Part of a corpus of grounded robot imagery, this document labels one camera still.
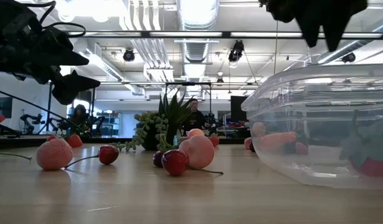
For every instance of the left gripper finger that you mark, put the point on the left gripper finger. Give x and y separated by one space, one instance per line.
67 58
71 88

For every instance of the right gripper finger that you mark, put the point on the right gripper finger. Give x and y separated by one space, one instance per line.
334 31
309 28

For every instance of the red toy strawberry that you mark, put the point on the red toy strawberry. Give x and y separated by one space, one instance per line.
75 141
51 138
375 166
301 148

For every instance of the small pink toy peach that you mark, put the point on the small pink toy peach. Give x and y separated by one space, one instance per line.
247 143
54 154
259 129
199 151

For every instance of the orange toy carrot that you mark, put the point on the orange toy carrot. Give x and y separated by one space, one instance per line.
277 140

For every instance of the large pink-orange toy peach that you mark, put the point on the large pink-orange toy peach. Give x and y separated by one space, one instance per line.
195 132

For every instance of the dark red toy cherry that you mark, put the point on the dark red toy cherry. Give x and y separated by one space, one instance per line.
252 148
157 159

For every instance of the black background robot arm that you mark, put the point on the black background robot arm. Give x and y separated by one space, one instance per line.
28 119
59 124

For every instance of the clear plastic tupperware container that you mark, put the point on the clear plastic tupperware container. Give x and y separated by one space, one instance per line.
319 93

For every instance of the person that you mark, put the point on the person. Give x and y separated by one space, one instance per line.
195 119
79 115

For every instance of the black ceiling spotlight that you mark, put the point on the black ceiling spotlight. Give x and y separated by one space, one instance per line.
128 56
349 58
236 51

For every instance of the small potted succulent plant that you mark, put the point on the small potted succulent plant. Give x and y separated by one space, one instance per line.
171 115

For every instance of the black monitor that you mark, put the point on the black monitor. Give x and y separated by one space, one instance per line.
239 109

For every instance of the silver ceiling air duct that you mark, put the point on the silver ceiling air duct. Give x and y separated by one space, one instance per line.
196 49

